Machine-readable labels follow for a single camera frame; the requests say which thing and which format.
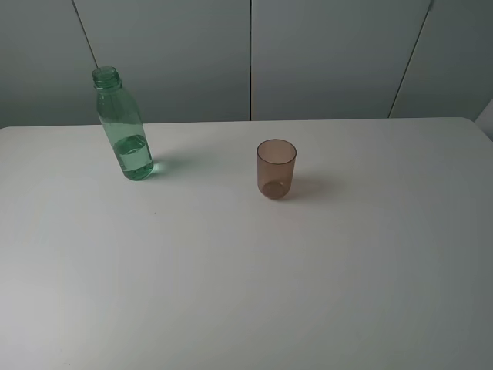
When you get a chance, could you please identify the green transparent plastic water bottle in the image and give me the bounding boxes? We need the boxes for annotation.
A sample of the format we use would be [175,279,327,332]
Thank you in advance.
[92,66,154,181]

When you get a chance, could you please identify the pink translucent plastic cup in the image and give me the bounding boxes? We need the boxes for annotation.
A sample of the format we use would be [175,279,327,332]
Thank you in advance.
[257,139,297,200]

